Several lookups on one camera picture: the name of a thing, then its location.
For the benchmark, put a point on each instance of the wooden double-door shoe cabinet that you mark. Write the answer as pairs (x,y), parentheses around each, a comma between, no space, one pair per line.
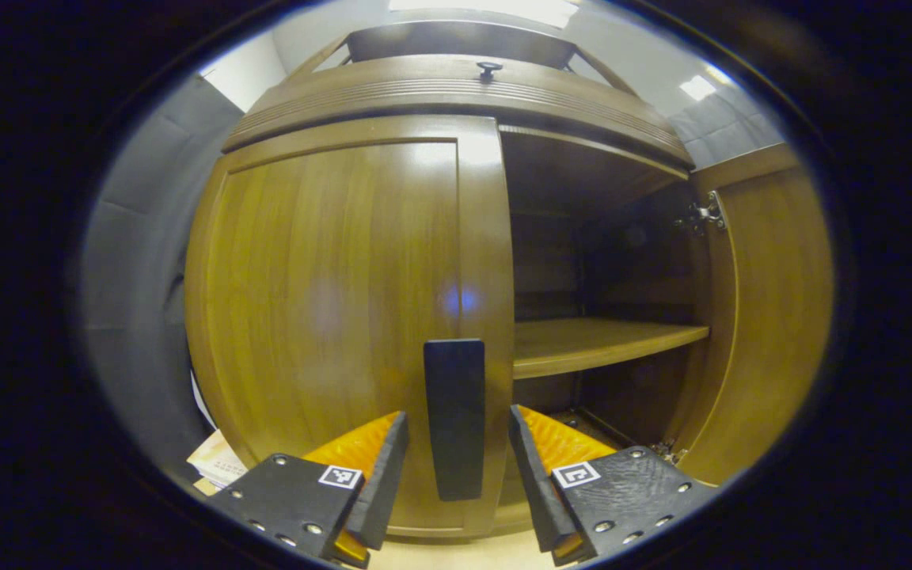
(567,166)

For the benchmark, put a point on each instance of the white and orange book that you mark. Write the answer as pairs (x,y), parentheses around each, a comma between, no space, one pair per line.
(214,463)

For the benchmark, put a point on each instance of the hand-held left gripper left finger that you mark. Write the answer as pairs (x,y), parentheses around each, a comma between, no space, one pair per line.
(385,491)

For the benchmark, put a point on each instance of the wooden drawer with black knob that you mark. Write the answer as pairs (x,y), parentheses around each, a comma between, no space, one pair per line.
(424,95)

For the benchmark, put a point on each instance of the wooden inner cabinet shelf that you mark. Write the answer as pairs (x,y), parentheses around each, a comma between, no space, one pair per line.
(583,344)

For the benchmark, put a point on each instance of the small ceiling light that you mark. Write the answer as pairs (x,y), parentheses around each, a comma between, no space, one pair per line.
(697,88)

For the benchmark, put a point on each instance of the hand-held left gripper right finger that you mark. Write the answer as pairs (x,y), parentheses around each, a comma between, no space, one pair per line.
(539,499)

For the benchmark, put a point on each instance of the wooden shoe cabinet door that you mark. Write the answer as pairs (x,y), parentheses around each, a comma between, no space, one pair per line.
(780,317)
(305,277)

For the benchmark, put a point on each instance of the large ceiling lamp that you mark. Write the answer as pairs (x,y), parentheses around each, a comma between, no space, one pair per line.
(488,8)

